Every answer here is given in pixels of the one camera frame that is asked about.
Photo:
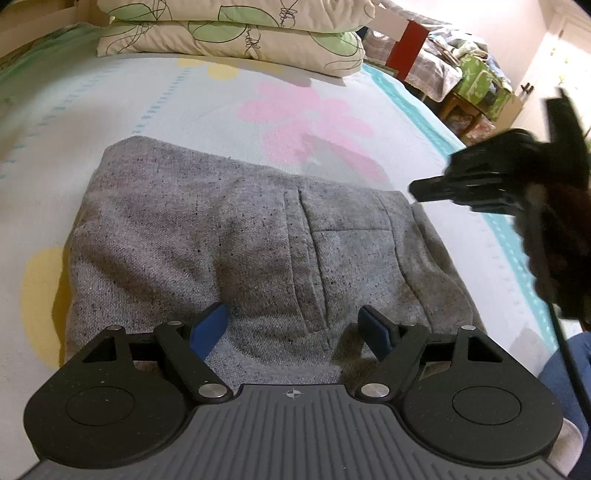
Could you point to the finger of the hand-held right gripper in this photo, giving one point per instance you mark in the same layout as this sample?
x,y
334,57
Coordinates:
x,y
431,188

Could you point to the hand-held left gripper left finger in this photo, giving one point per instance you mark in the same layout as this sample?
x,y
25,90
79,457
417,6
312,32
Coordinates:
x,y
210,330

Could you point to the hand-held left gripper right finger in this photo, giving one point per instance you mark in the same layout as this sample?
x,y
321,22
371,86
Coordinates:
x,y
376,333

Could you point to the grey pants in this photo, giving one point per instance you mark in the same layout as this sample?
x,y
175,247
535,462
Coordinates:
x,y
221,258

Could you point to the wooden stool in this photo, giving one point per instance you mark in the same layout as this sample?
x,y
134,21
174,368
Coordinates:
x,y
461,113

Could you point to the green patterned cloth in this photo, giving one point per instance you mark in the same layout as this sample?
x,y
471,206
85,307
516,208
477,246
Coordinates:
x,y
485,85

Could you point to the plaid blanket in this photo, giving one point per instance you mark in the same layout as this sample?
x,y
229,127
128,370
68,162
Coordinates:
x,y
434,64

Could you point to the red box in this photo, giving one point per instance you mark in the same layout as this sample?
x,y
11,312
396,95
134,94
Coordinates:
x,y
406,48

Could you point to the person's leg in jeans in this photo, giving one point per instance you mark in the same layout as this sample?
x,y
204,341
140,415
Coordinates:
x,y
570,383

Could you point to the floral pale bed sheet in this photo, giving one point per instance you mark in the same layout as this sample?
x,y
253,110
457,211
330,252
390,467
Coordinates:
x,y
161,106

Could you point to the cream leaf-print pillow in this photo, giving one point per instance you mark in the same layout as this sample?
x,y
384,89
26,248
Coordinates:
x,y
240,48
231,11

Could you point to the wooden headboard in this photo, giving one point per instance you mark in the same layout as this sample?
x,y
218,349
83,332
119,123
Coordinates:
x,y
37,21

